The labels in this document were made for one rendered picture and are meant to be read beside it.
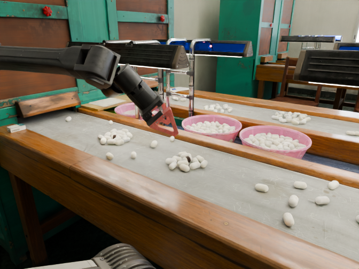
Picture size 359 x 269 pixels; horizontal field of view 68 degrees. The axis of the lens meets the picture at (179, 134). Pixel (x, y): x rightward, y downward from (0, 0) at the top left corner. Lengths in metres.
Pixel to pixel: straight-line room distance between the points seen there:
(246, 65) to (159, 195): 3.08
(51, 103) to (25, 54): 0.70
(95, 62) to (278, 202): 0.56
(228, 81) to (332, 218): 3.16
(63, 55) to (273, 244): 0.60
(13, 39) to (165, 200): 1.03
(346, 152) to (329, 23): 4.68
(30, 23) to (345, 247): 1.41
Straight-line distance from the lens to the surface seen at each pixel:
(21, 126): 1.30
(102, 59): 0.63
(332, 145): 1.21
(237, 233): 0.59
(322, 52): 0.72
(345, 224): 0.74
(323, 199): 0.78
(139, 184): 0.74
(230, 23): 3.73
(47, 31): 1.49
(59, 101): 1.46
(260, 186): 0.77
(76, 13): 1.57
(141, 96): 0.66
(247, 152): 0.95
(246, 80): 3.66
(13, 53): 0.78
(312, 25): 5.82
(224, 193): 0.75
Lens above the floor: 1.15
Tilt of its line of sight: 21 degrees down
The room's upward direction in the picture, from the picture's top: straight up
